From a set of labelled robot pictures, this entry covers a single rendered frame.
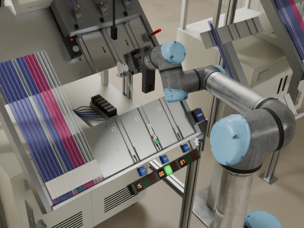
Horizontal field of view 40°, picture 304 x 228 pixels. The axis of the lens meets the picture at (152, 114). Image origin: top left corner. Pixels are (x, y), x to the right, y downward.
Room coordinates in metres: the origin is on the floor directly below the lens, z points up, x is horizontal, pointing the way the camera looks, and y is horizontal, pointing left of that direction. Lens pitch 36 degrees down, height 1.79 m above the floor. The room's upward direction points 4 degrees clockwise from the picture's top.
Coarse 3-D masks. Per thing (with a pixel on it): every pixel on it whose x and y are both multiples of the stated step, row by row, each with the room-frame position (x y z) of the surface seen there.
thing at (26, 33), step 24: (0, 24) 1.33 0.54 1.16; (24, 24) 1.37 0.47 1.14; (48, 24) 1.41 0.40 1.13; (120, 24) 1.56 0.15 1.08; (0, 48) 1.26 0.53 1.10; (24, 48) 1.30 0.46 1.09; (48, 48) 1.34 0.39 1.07; (96, 48) 1.43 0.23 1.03; (120, 48) 1.48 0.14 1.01; (72, 72) 1.31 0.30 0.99; (96, 72) 1.35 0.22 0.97; (0, 96) 1.13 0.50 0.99
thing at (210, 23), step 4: (212, 24) 1.62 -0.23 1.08; (212, 28) 1.60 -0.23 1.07; (212, 32) 1.60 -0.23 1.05; (216, 36) 1.59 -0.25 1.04; (216, 40) 1.58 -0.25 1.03; (216, 44) 1.57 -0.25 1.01; (220, 44) 1.57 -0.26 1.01; (220, 48) 1.56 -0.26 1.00; (220, 52) 1.55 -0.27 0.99; (224, 56) 1.54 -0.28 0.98; (224, 60) 1.53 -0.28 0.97; (224, 64) 1.52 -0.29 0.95; (228, 64) 1.52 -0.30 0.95; (228, 68) 1.51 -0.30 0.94; (228, 72) 1.50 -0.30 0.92; (232, 76) 1.49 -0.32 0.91
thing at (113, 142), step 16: (128, 112) 1.29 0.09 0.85; (160, 112) 1.35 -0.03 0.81; (176, 112) 1.38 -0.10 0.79; (96, 128) 1.18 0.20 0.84; (112, 128) 1.21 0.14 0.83; (128, 128) 1.24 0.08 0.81; (144, 128) 1.26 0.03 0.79; (160, 128) 1.29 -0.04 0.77; (176, 128) 1.32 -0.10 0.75; (192, 128) 1.35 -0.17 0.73; (96, 144) 1.14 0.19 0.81; (112, 144) 1.16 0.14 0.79; (128, 144) 1.19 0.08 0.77; (144, 144) 1.21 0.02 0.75; (160, 144) 1.24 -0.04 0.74; (32, 160) 1.01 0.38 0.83; (96, 160) 1.09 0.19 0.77; (112, 160) 1.12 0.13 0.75; (128, 160) 1.14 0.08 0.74; (48, 192) 0.94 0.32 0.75
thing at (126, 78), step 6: (102, 30) 1.50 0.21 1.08; (108, 36) 1.48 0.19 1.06; (108, 42) 1.47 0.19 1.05; (114, 48) 1.46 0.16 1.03; (114, 54) 1.44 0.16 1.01; (126, 78) 1.38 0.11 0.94; (132, 90) 1.35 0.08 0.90; (138, 102) 1.33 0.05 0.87; (138, 108) 1.31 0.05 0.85; (144, 114) 1.30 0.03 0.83; (144, 120) 1.29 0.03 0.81; (156, 138) 1.24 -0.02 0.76
